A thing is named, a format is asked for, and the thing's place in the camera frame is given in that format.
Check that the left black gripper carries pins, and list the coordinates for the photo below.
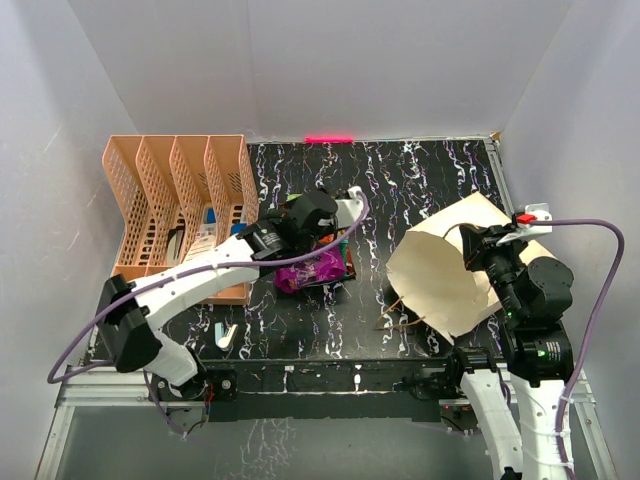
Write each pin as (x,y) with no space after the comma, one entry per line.
(331,227)

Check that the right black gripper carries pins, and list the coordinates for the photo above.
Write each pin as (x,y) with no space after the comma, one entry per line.
(478,242)

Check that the purple snack bag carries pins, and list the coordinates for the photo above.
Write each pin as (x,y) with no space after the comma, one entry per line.
(321,269)

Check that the brown paper bag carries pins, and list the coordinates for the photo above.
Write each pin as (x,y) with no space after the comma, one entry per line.
(426,270)

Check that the red doritos snack bag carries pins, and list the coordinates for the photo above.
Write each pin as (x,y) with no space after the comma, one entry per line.
(349,264)

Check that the orange fox's fruits candy bag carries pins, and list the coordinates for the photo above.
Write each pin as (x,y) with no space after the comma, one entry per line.
(330,238)

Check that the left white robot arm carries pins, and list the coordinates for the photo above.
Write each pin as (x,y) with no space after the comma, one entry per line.
(136,312)

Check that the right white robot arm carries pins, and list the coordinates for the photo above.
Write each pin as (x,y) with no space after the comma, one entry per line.
(524,421)

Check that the red light strip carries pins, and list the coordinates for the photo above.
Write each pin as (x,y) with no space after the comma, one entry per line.
(329,139)

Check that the white calculator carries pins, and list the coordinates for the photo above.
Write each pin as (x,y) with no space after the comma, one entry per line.
(204,242)

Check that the black white stapler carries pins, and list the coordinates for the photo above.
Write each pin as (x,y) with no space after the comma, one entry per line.
(174,245)

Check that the pink plastic file organizer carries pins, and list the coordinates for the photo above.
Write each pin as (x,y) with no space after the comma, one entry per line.
(163,181)

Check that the white plastic hook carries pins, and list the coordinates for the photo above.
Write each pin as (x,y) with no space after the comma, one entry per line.
(224,336)

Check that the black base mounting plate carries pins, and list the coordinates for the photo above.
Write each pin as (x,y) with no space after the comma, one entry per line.
(235,390)

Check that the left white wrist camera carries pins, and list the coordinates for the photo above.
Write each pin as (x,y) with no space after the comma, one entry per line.
(352,210)

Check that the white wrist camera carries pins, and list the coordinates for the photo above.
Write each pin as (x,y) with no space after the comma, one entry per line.
(352,210)
(528,225)

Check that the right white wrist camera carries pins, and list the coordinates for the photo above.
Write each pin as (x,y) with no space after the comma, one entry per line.
(528,225)

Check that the aluminium frame rail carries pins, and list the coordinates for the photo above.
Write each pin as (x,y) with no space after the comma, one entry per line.
(104,387)

